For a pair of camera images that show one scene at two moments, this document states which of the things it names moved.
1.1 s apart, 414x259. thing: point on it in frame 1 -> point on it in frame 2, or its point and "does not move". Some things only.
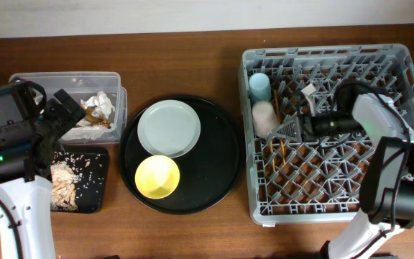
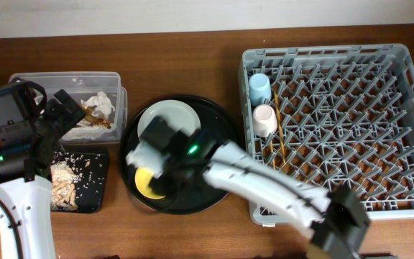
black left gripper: (55, 107) does not move
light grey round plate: (168, 127) does not move
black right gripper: (305, 126) -> (160, 167)
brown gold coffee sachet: (94, 120) does not move
